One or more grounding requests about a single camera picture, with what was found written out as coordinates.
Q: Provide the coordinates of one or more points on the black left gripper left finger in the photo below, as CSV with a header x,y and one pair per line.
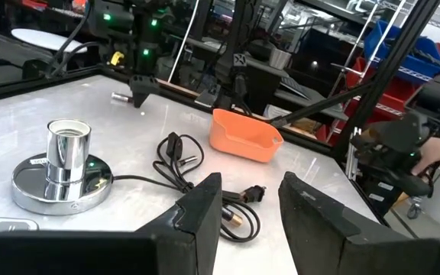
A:
x,y
201,214

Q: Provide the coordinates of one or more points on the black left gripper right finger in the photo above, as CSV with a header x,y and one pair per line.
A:
x,y
311,229

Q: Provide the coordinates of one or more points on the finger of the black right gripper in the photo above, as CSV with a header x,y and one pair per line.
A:
x,y
143,86

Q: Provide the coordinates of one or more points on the silver battery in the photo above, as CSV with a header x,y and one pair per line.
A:
x,y
188,160
120,98

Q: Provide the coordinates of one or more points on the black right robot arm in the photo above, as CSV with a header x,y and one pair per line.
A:
x,y
120,23

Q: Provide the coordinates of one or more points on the white tube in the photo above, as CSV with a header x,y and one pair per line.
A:
x,y
183,42

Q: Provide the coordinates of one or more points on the orange plastic bin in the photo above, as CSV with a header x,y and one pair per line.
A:
x,y
243,145

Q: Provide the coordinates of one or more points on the white round side table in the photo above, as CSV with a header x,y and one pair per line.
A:
x,y
48,40

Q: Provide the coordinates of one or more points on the chrome lamp socket base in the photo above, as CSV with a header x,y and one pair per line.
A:
x,y
67,153

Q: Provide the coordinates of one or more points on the grey metal cup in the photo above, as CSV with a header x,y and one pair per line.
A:
x,y
280,59

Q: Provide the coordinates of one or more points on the person's hand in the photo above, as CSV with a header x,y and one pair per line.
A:
x,y
437,153

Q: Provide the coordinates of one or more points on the red storage bin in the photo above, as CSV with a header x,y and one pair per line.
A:
x,y
395,95

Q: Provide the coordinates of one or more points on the grey desk calculator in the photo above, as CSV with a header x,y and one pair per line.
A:
x,y
6,226

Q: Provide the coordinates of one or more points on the blue storage bin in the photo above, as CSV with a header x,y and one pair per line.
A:
x,y
403,49

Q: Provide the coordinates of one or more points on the black stand post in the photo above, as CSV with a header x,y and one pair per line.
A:
x,y
239,38

